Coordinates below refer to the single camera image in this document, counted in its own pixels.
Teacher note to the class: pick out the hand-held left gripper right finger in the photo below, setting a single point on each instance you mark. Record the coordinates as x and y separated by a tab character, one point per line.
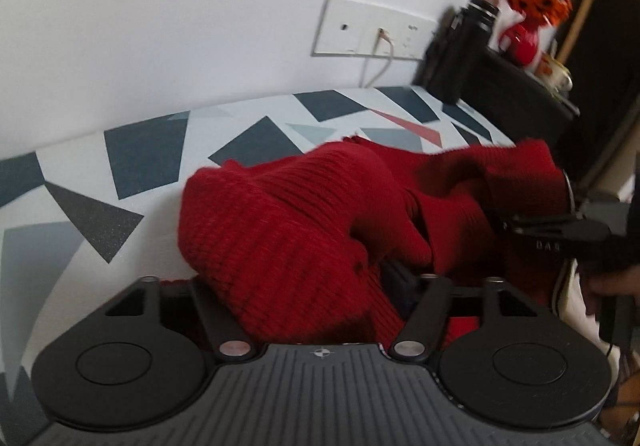
400	288

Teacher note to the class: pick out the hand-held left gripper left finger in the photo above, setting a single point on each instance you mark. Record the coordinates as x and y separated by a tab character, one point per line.
210	311

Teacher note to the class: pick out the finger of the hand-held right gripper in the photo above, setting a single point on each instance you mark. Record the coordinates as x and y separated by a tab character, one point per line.
545	227

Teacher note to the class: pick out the red beige black knit sweater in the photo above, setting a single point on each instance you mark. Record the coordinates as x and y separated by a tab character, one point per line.
300	226

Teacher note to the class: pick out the black storage case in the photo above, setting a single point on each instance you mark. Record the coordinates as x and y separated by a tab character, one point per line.
520	101

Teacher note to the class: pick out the cream mug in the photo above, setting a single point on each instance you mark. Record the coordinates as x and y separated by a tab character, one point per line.
555	71

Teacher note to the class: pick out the red vase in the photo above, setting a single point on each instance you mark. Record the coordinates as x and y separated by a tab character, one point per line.
520	43

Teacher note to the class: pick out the black insulated bottle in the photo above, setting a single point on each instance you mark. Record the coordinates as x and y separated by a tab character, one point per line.
450	61

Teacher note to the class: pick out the white wall socket panel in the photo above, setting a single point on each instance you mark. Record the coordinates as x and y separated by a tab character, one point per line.
350	26

